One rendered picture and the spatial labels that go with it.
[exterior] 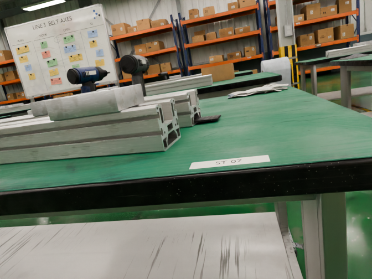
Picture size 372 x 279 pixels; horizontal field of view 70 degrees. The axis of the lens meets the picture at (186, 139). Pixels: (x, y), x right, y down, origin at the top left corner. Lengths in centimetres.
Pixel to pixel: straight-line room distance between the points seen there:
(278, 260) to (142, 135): 74
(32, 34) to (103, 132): 397
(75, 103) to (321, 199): 45
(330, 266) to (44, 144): 59
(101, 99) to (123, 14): 1170
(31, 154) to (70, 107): 16
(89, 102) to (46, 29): 381
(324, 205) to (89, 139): 44
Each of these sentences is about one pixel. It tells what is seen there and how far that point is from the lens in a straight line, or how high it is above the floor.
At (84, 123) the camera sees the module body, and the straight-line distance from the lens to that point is 55.
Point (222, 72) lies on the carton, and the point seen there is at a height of 86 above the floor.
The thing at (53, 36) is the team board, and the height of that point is 170.
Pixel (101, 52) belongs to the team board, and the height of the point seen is 136.
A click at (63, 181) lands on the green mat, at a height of 78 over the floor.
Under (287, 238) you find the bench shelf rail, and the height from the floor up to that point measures 20.
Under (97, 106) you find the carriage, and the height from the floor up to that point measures 88.
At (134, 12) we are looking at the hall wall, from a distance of 1203.
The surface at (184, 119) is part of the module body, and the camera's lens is 66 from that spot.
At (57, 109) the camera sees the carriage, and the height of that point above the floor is 88.
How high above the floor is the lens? 91
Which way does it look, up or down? 14 degrees down
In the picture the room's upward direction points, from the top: 10 degrees counter-clockwise
